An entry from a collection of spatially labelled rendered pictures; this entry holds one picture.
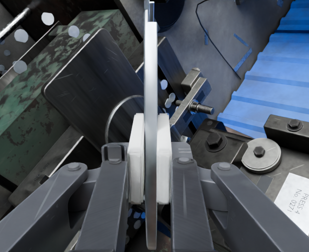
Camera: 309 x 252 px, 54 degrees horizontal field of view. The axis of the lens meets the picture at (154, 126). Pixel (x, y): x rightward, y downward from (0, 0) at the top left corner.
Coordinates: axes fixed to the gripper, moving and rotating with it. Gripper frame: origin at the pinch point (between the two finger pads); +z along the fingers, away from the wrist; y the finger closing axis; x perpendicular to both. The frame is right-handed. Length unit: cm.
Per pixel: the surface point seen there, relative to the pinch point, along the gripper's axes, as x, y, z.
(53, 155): -15.7, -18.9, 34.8
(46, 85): -0.4, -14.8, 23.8
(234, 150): -9.6, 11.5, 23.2
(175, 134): -14.4, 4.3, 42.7
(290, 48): -9, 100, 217
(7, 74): -5, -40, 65
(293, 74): -25, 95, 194
